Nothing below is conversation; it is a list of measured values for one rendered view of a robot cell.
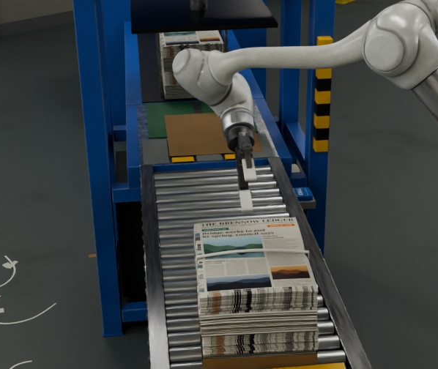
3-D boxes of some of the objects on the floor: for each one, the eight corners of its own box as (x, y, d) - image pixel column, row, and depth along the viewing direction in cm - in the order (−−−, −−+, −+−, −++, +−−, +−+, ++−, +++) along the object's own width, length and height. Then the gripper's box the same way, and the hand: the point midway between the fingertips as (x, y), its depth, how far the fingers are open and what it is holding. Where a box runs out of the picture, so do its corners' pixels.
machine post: (296, 251, 414) (305, -66, 347) (278, 252, 413) (284, -65, 346) (292, 242, 422) (300, -69, 355) (275, 244, 421) (280, -68, 354)
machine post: (123, 335, 352) (94, -31, 285) (102, 337, 352) (68, -29, 284) (123, 323, 360) (94, -35, 293) (102, 325, 359) (69, -35, 292)
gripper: (255, 102, 217) (266, 165, 204) (250, 161, 237) (260, 222, 224) (228, 104, 217) (237, 167, 204) (224, 162, 236) (232, 224, 223)
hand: (248, 192), depth 215 cm, fingers open, 13 cm apart
